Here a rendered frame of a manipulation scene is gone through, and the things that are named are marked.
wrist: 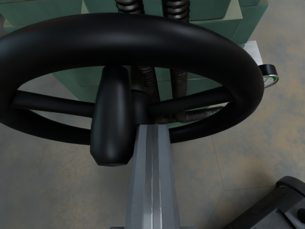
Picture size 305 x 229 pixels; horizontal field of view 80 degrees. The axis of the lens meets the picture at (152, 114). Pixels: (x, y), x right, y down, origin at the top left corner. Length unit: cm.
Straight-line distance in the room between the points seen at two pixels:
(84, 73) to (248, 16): 36
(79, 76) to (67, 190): 77
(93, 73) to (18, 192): 94
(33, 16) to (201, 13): 27
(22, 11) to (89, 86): 24
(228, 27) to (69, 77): 39
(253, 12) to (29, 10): 35
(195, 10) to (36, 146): 117
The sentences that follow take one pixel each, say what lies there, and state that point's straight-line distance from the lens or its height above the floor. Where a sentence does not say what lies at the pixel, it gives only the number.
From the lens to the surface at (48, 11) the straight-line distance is 36.
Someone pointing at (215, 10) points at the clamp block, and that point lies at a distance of 22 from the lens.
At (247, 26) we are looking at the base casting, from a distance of 40.
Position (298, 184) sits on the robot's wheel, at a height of 17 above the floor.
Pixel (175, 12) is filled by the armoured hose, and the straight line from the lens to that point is 19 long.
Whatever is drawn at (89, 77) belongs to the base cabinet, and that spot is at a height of 63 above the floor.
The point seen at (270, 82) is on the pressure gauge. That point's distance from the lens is 48.
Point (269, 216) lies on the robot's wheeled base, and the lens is 94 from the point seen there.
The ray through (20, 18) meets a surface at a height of 81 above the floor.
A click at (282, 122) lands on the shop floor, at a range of 126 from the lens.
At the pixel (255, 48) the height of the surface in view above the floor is 62.
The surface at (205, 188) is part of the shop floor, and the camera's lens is 105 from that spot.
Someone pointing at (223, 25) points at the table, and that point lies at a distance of 24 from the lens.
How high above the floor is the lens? 102
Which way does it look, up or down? 70 degrees down
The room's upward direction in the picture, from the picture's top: 10 degrees counter-clockwise
